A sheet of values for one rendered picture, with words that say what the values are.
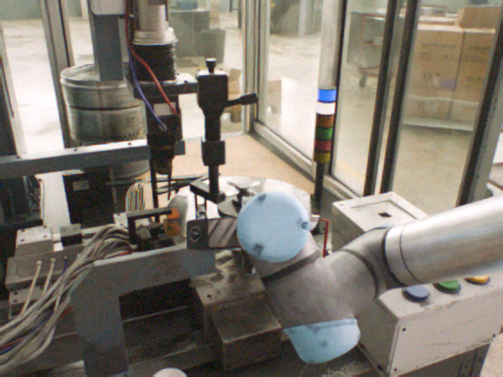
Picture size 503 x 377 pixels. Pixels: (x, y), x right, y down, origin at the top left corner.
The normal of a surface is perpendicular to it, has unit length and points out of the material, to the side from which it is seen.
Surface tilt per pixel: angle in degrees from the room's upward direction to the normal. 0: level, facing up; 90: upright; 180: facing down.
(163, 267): 90
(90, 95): 90
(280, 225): 56
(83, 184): 90
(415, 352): 90
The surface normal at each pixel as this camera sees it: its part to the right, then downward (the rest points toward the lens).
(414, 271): -0.55, 0.59
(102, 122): 0.05, 0.44
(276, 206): 0.04, -0.12
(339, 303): 0.63, -0.26
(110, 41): 0.36, 0.41
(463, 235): -0.84, -0.11
